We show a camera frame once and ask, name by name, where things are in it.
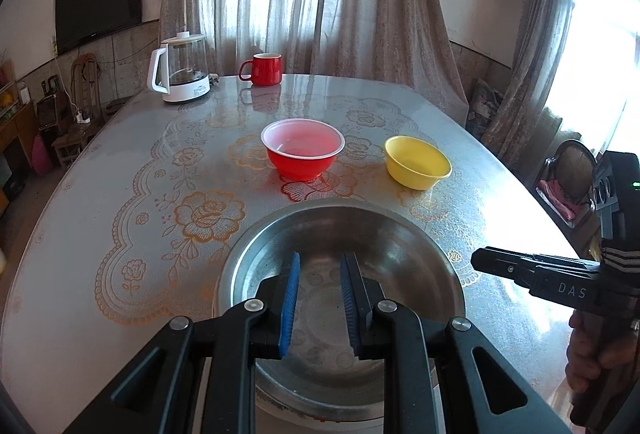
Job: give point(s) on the round steel plate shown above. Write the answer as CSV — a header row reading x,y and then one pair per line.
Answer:
x,y
390,244

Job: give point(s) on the pink cushion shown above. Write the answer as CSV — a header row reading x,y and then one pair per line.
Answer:
x,y
562,199

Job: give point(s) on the narrow beige window curtain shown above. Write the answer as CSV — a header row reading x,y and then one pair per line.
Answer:
x,y
535,54

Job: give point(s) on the person's right hand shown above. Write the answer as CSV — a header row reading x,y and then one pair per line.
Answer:
x,y
580,364

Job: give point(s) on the yellow plastic bowl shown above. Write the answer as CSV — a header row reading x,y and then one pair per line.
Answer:
x,y
415,169

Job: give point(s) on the red plastic bowl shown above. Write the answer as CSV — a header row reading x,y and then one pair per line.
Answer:
x,y
300,159

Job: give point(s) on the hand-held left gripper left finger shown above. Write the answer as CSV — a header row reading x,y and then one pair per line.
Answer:
x,y
290,304

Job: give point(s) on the lace print tablecloth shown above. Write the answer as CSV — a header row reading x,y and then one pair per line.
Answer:
x,y
100,214

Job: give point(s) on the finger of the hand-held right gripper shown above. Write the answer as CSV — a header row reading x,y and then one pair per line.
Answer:
x,y
500,264

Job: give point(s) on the white glass electric kettle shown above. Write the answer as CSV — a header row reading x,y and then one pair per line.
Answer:
x,y
185,74

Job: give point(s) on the printed bag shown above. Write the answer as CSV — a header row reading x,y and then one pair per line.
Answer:
x,y
485,106

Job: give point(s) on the wooden cabinet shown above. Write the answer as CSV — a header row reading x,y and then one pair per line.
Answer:
x,y
15,139

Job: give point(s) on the red mug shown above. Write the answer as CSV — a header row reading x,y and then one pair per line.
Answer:
x,y
265,70

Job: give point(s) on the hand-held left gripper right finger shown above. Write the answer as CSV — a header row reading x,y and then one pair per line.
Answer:
x,y
348,304

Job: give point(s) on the white power strip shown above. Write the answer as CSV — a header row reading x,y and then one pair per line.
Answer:
x,y
83,118

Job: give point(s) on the dark round-back chair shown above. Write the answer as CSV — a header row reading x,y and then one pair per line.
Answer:
x,y
570,164

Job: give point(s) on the dark low bench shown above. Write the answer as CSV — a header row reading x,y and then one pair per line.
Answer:
x,y
117,105

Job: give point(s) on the wooden chair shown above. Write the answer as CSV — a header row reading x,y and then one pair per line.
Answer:
x,y
82,84

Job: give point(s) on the black flat television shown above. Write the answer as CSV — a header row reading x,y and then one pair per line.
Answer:
x,y
97,4

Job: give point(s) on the pink bag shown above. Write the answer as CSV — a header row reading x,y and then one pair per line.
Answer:
x,y
41,156

